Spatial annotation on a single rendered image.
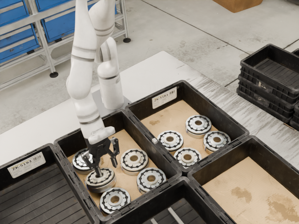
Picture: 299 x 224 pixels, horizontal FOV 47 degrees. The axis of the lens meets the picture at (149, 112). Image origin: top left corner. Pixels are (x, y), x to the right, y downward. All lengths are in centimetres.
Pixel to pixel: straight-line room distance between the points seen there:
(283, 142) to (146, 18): 268
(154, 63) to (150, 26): 183
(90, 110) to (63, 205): 36
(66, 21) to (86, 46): 209
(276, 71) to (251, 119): 73
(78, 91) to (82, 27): 19
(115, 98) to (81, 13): 57
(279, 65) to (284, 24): 153
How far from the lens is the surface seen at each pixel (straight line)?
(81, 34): 102
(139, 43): 349
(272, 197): 123
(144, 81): 185
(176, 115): 145
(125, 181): 124
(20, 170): 132
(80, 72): 103
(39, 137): 167
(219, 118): 135
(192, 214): 116
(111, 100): 150
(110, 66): 142
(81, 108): 108
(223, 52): 333
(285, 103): 210
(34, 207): 127
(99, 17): 113
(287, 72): 233
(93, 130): 110
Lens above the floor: 183
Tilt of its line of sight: 43 degrees down
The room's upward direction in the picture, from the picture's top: 5 degrees counter-clockwise
